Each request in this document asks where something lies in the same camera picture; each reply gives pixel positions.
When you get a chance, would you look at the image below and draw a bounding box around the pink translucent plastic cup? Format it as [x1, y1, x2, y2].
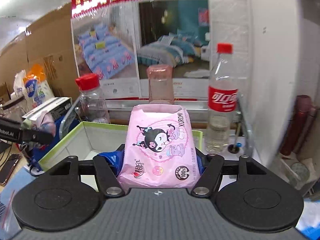
[146, 64, 174, 104]

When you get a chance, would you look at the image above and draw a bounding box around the pink cartoon tissue pack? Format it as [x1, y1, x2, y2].
[117, 104, 200, 191]

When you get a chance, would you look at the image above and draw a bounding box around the cola bottle red label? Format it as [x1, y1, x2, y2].
[205, 43, 238, 155]

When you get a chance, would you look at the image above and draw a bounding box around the bedding poster blue quilt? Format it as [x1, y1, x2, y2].
[71, 2, 140, 99]

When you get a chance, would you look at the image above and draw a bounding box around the dark red thermos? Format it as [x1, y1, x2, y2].
[280, 95, 312, 156]

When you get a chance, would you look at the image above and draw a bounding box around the clear zip bag pack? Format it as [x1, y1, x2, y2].
[1, 190, 22, 240]

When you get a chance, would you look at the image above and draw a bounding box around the blue machine box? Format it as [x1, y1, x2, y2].
[19, 119, 81, 173]

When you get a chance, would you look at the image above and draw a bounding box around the smartphone with pink case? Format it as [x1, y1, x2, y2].
[0, 153, 22, 186]

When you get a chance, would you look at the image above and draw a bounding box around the white black pen box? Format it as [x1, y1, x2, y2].
[22, 97, 72, 122]

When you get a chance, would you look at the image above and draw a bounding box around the green cardboard box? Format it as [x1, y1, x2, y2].
[40, 122, 202, 171]

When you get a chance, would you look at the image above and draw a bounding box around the white blue tissue package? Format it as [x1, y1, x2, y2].
[13, 64, 54, 111]

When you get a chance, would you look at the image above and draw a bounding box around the brown cardboard sheet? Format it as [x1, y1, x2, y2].
[1, 3, 79, 100]

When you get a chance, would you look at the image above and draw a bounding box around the bedding poster teal room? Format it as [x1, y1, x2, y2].
[135, 0, 211, 100]

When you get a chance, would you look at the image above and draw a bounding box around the clear jar red lid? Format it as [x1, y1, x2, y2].
[75, 73, 110, 124]

